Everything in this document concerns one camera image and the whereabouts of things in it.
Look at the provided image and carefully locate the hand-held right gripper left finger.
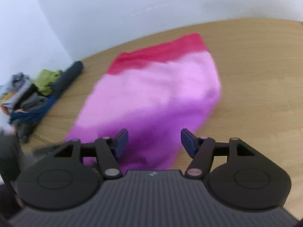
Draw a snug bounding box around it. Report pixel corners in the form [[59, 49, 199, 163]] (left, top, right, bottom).
[[53, 128, 129, 179]]

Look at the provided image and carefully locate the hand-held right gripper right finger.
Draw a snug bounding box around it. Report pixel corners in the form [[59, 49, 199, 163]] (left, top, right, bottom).
[[180, 128, 256, 179]]

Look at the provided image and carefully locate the pink purple gradient cloth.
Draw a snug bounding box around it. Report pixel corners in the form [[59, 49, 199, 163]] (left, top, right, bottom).
[[65, 33, 222, 171]]

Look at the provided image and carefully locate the blue garment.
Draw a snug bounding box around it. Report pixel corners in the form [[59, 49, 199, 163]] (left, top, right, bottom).
[[9, 96, 57, 124]]

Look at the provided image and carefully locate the grey garment pile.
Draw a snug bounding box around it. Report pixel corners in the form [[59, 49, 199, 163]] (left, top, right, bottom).
[[0, 72, 48, 114]]

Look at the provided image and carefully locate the dark grey folded garment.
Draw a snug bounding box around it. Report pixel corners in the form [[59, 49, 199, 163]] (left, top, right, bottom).
[[51, 61, 84, 100]]

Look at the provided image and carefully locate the green garment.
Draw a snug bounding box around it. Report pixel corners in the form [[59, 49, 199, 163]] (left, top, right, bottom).
[[35, 69, 63, 95]]

